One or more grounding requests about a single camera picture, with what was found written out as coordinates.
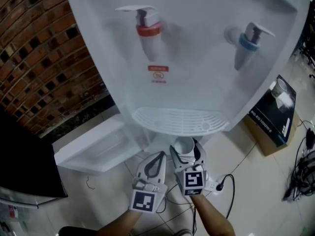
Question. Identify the black office chair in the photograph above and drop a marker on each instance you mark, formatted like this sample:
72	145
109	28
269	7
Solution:
307	53

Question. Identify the white cup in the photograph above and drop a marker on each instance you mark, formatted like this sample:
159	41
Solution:
184	146

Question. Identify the black product box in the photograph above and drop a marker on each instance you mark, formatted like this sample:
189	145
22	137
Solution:
275	117

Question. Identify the white power strip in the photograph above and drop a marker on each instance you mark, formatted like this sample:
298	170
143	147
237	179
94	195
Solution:
211	187

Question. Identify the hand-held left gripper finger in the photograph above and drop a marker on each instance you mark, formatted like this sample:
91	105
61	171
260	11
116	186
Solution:
142	168
162	171

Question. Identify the white panel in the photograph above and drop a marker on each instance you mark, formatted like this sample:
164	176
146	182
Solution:
98	146

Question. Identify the person's left forearm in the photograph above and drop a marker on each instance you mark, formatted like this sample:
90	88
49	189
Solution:
123	224

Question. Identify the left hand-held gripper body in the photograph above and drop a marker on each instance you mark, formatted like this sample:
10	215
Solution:
145	198

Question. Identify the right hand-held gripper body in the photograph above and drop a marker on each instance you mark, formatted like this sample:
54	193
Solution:
193	182

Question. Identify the white water dispenser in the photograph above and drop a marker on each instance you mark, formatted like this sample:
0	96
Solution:
197	87

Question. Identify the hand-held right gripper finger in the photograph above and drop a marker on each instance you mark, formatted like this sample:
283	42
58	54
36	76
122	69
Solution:
200	155
176	160

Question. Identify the person's right forearm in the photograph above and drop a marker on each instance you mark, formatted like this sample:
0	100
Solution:
211	217

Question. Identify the white drip tray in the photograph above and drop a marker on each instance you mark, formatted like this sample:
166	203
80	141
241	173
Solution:
179	122

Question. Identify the black glass-door fridge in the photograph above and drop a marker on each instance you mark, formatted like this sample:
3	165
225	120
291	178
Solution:
24	161

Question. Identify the black stand base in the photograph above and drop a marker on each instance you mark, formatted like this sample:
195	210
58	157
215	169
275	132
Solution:
78	231

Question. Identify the red warning label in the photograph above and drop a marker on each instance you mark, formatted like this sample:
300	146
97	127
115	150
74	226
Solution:
158	74

